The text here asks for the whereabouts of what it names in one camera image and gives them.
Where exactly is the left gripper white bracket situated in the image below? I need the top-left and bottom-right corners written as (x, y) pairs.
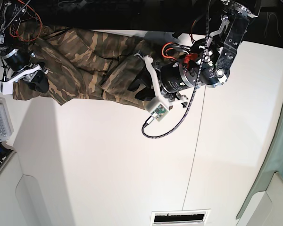
top-left (127, 53), bottom-right (188, 122)

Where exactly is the white floor vent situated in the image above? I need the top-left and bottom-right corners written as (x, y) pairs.
top-left (150, 209), bottom-right (211, 226)

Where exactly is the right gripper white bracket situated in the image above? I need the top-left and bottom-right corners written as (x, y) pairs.
top-left (0, 62), bottom-right (49, 95)

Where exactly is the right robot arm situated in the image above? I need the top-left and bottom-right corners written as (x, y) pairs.
top-left (0, 0), bottom-right (49, 95)

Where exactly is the braided cable left arm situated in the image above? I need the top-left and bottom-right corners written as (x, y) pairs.
top-left (141, 0), bottom-right (212, 139)

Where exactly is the braided cable arm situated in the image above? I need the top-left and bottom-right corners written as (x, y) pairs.
top-left (0, 0), bottom-right (31, 40)
top-left (141, 0), bottom-right (212, 139)

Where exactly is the braided cable right arm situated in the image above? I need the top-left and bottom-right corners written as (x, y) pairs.
top-left (0, 0), bottom-right (31, 40)

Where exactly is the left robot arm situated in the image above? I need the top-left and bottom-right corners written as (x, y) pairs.
top-left (128, 0), bottom-right (261, 121)

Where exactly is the camouflage t-shirt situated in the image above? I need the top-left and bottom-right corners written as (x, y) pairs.
top-left (19, 22), bottom-right (163, 109)

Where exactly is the clear plastic storage box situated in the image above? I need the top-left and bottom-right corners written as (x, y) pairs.
top-left (0, 95), bottom-right (15, 144)

